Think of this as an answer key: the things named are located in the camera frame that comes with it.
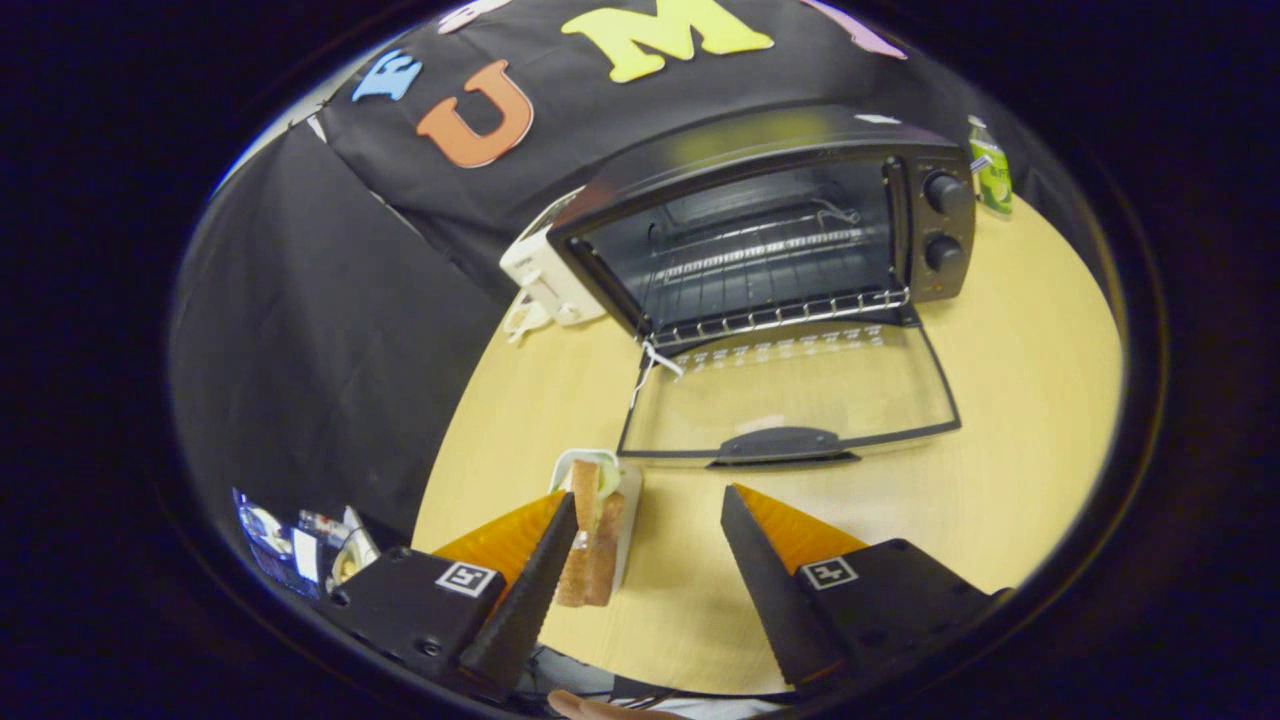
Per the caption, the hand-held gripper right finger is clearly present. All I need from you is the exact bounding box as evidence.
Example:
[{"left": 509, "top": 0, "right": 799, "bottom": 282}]
[{"left": 720, "top": 484, "right": 1011, "bottom": 696}]

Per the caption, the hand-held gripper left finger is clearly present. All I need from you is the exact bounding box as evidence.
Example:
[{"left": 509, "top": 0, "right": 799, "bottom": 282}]
[{"left": 320, "top": 490, "right": 581, "bottom": 701}]

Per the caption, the toast sandwich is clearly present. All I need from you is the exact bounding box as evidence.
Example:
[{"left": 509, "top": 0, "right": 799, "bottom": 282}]
[{"left": 555, "top": 458, "right": 626, "bottom": 608}]

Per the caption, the black toaster oven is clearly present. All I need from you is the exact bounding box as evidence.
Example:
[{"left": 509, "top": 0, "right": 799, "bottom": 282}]
[{"left": 548, "top": 105, "right": 976, "bottom": 469}]

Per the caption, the white rectangular plate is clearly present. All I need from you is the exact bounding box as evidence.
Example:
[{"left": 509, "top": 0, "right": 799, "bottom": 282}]
[{"left": 548, "top": 448, "right": 643, "bottom": 601}]

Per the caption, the blue printed packet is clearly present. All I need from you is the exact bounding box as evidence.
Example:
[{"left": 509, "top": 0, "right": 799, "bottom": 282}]
[{"left": 233, "top": 488, "right": 321, "bottom": 599}]

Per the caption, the white kitchen appliance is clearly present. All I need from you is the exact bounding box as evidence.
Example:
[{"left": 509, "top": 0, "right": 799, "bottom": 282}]
[{"left": 500, "top": 188, "right": 608, "bottom": 328}]

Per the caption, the green label drink bottle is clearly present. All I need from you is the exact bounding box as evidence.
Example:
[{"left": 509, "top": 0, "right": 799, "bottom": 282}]
[{"left": 968, "top": 115, "right": 1013, "bottom": 216}]

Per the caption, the white string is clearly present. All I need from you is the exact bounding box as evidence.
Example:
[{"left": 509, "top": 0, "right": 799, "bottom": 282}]
[{"left": 630, "top": 340, "right": 686, "bottom": 411}]

